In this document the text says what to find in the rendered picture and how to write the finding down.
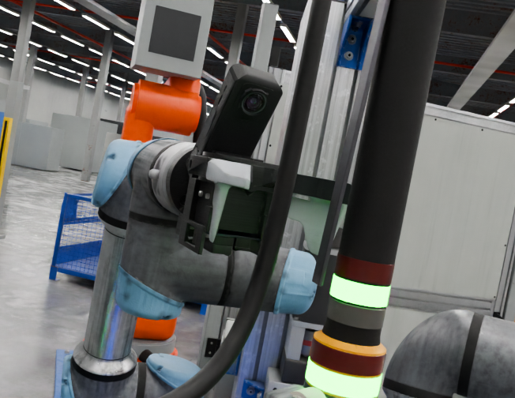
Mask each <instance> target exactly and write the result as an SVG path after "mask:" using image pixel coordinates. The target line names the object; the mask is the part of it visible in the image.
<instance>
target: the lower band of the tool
mask: <svg viewBox="0 0 515 398"><path fill-rule="evenodd" d="M314 338H315V339H316V341H318V342H319V343H321V344H324V345H325V346H327V347H331V348H333V349H336V350H339V351H344V352H347V353H351V354H356V355H366V356H380V355H384V354H385V353H386V348H385V347H384V346H383V345H382V344H380V345H378V346H374V347H367V346H359V345H354V344H348V343H345V342H341V341H339V340H335V339H333V338H331V337H329V336H327V335H325V334H324V333H323V332H322V330H319V331H317V332H315V333H314ZM310 361H311V362H312V363H314V364H315V365H317V366H319V367H321V368H322V369H325V370H328V371H330V372H333V373H336V374H341V375H344V376H348V377H357V378H376V377H380V376H381V375H382V374H380V375H378V376H371V377H366V376H357V375H351V374H345V373H341V372H338V371H335V370H331V369H329V368H326V367H324V366H321V365H319V364H318V363H316V362H315V361H314V360H312V359H311V357H310ZM306 382H307V384H308V385H310V386H311V387H315V386H313V385H312V384H311V383H310V382H309V381H308V380H307V379H306ZM315 388H317V387H315ZM317 389H318V388H317ZM320 390H321V389H320ZM321 391H322V392H323V393H325V394H328V395H330V396H335V397H338V398H349V397H345V396H338V395H335V394H332V393H330V392H326V391H324V390H321Z"/></svg>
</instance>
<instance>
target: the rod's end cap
mask: <svg viewBox="0 0 515 398"><path fill-rule="evenodd" d="M290 394H292V395H294V396H293V397H295V398H326V397H325V394H324V393H323V392H322V391H321V390H320V389H317V388H315V387H309V388H305V389H300V390H296V391H294V392H290Z"/></svg>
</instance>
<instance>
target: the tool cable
mask: <svg viewBox="0 0 515 398"><path fill-rule="evenodd" d="M331 3H332V0H312V3H311V7H310V14H309V18H308V23H307V27H306V35H305V39H304V43H303V50H302V55H301V59H300V63H299V71H298V75H297V79H296V83H295V91H294V95H293V99H292V103H291V110H290V114H289V119H288V126H287V130H286V134H285V138H284V146H283V150H282V153H281V157H280V165H279V169H278V172H277V177H276V183H275V187H274V191H273V197H272V201H271V205H270V208H269V214H268V218H267V221H266V225H265V230H264V234H263V237H262V240H261V245H260V249H259V251H258V255H257V260H256V262H255V266H254V270H253V273H252V276H251V278H250V282H249V285H248V288H247V290H246V294H245V297H244V299H243V301H242V305H241V307H240V309H239V312H238V314H237V317H236V319H235V321H234V323H233V325H232V327H231V329H230V331H229V333H228V335H227V336H226V338H225V339H224V341H223V343H222V344H221V346H220V347H219V349H218V350H217V352H216V353H215V355H214V356H213V357H212V358H211V359H210V360H209V361H208V362H207V363H206V365H205V366H204V367H203V368H202V369H201V370H199V371H198V372H197V373H196V374H195V375H194V376H193V377H192V378H191V379H189V380H188V381H186V382H185V383H184V384H182V385H180V386H179V387H178V388H176V389H174V390H172V391H171V392H169V393H167V394H165V395H163V396H161V397H159V398H202V397H203V396H204V395H205V394H207V393H208V392H209V391H210V390H211V389H212V388H213V387H214V386H215V385H216V384H217V383H218V382H219V381H220V379H221V378H222V377H223V376H224V375H225V374H226V373H227V372H228V370H229V369H230V367H231V365H232V364H233V363H234V361H235V360H236V359H237V357H238V356H239V353H240V352H241V350H242V349H243V347H244V345H245V344H246V342H247V340H248V337H249V335H250V333H251V331H252V329H253V327H254V324H255V322H256V320H257V318H258V314H259V313H260V310H261V307H262V304H263V302H264V299H265V296H266V293H267V290H268V287H269V283H270V280H271V278H272V275H273V270H274V267H275V264H276V259H277V256H278V253H279V250H280V244H281V241H282V238H283V234H284V228H285V225H286V222H287V218H288V212H289V208H290V205H291V199H292V195H293V191H294V187H295V180H296V177H297V173H298V169H299V162H300V158H301V154H302V150H303V142H304V139H305V135H306V128H307V123H308V119H309V115H310V108H311V104H312V99H313V95H314V88H315V84H316V80H317V75H318V68H319V64H320V60H321V53H322V48H323V43H324V39H325V32H326V28H327V24H328V19H329V12H330V7H331Z"/></svg>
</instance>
